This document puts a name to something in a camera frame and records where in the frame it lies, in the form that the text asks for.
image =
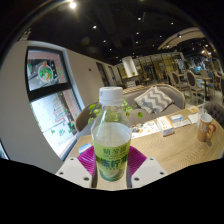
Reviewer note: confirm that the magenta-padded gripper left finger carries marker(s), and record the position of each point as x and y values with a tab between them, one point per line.
75	170

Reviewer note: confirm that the blue and white small box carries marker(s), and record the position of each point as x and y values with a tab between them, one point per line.
85	147

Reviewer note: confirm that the window with festive stickers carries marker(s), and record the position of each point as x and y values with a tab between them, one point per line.
56	113

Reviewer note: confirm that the green potted plant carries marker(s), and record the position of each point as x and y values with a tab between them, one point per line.
92	107

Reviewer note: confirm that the group of dining chairs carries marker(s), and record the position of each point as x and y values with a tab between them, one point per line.
193	81

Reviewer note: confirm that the group of ceiling lights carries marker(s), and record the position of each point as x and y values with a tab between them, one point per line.
72	5

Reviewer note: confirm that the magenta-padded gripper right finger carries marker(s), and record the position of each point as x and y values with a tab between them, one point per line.
146	170

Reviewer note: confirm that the clear green-labelled drink bottle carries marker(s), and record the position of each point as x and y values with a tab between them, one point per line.
111	146

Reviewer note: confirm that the white tissue box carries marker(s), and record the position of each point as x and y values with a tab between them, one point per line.
165	125

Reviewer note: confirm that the grey white chevron pillow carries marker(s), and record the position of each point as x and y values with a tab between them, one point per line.
153	99

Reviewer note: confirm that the clear plastic cup with straw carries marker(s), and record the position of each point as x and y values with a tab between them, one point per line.
201	111

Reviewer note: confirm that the yellow printed leaflet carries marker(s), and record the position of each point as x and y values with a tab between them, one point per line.
193	109

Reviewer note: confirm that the grey wood-framed sofa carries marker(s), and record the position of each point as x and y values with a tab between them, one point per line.
173	100

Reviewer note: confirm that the white printed brochure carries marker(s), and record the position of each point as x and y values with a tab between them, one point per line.
145	128

